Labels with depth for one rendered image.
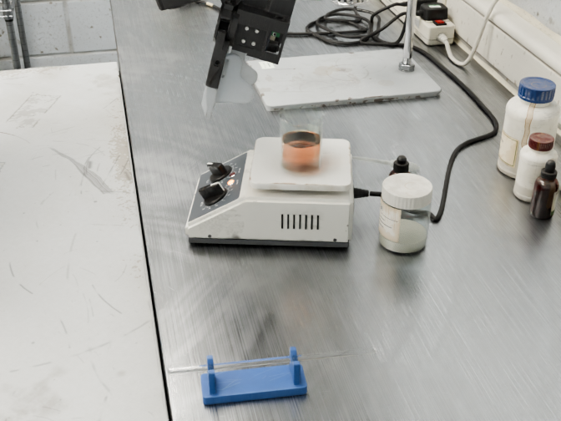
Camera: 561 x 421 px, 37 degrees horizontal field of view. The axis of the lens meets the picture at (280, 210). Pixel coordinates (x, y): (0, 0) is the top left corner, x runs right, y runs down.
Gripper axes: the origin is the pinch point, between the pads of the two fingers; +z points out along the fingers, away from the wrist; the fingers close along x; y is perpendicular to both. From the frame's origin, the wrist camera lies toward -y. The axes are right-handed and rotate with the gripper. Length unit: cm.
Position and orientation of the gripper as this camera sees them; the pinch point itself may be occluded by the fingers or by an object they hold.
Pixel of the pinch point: (206, 101)
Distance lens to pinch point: 105.3
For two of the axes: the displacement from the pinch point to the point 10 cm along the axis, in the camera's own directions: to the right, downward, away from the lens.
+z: -2.6, 8.1, 5.2
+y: 9.6, 2.5, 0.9
